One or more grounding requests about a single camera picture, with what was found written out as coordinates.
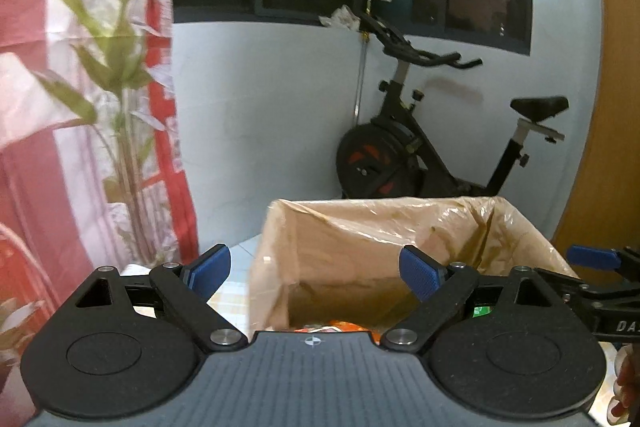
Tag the brown cardboard box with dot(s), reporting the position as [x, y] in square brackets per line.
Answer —
[350, 252]

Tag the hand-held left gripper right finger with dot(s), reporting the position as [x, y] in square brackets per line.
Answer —
[420, 272]

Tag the orange snack packet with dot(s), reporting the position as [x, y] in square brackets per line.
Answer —
[330, 327]

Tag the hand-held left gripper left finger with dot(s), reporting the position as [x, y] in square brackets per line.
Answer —
[212, 268]

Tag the green snack packet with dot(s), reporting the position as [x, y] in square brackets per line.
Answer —
[482, 311]

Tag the black exercise bike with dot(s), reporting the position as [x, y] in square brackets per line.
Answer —
[395, 147]

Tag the crumpled white plastic bag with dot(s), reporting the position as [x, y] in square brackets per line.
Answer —
[341, 17]

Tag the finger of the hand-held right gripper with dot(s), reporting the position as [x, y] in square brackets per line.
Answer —
[570, 283]
[592, 257]

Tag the red floral curtain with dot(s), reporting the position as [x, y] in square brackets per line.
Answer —
[85, 107]

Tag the person's right hand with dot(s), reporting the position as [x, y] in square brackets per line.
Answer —
[627, 387]

